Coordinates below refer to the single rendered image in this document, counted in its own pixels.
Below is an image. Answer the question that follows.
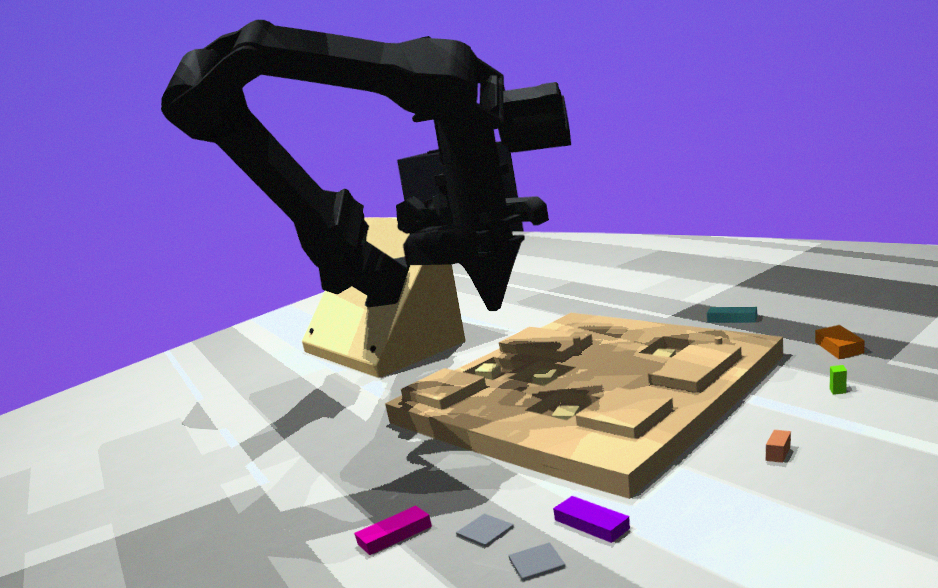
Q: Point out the magenta rectangular block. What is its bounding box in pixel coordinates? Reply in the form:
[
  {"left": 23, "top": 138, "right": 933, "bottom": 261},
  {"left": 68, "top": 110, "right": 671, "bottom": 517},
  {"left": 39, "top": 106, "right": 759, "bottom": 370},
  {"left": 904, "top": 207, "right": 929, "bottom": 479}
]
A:
[{"left": 354, "top": 506, "right": 432, "bottom": 555}]

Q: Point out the purple rectangular block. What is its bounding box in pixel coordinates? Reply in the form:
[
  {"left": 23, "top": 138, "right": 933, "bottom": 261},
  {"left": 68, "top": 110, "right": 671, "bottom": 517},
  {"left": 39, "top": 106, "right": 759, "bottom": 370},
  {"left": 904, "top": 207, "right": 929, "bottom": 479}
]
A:
[{"left": 553, "top": 496, "right": 630, "bottom": 543}]

